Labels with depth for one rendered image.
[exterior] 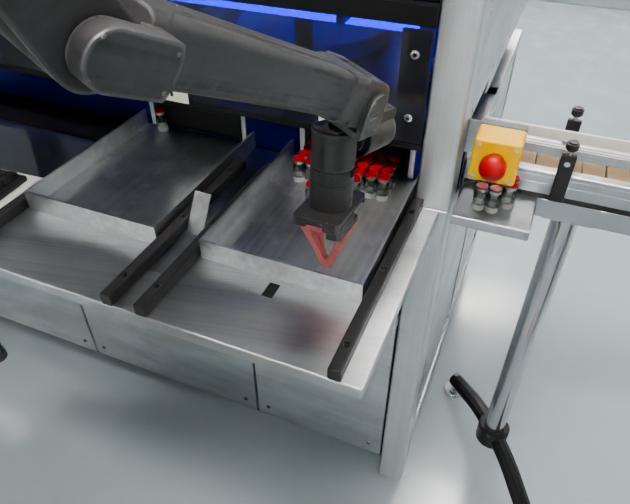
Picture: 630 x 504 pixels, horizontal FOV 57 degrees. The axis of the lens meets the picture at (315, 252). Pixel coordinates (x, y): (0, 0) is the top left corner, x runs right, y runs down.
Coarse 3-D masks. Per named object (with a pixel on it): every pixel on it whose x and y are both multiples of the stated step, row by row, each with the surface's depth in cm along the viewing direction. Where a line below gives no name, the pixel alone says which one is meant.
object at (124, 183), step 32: (128, 128) 117; (96, 160) 110; (128, 160) 111; (160, 160) 111; (192, 160) 111; (224, 160) 104; (32, 192) 96; (64, 192) 102; (96, 192) 102; (128, 192) 102; (160, 192) 102; (192, 192) 97; (96, 224) 94; (128, 224) 91; (160, 224) 90
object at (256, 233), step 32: (288, 160) 110; (256, 192) 100; (288, 192) 102; (224, 224) 92; (256, 224) 95; (288, 224) 95; (384, 224) 95; (224, 256) 86; (256, 256) 83; (288, 256) 88; (352, 256) 88; (320, 288) 82; (352, 288) 80
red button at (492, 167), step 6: (486, 156) 86; (492, 156) 86; (498, 156) 86; (480, 162) 87; (486, 162) 86; (492, 162) 85; (498, 162) 85; (504, 162) 86; (480, 168) 86; (486, 168) 86; (492, 168) 85; (498, 168) 85; (504, 168) 85; (480, 174) 87; (486, 174) 86; (492, 174) 86; (498, 174) 86; (504, 174) 86; (486, 180) 87; (492, 180) 87
